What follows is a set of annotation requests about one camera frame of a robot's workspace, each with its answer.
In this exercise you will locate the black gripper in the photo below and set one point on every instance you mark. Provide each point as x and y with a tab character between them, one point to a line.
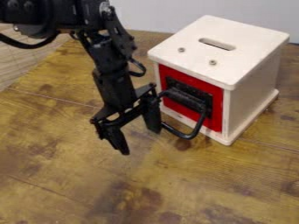
126	103

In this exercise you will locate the red drawer front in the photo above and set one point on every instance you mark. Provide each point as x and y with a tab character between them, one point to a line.
190	96

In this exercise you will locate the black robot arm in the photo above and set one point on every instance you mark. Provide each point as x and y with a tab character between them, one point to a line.
91	22

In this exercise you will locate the white wooden box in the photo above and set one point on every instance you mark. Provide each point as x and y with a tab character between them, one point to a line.
229	60

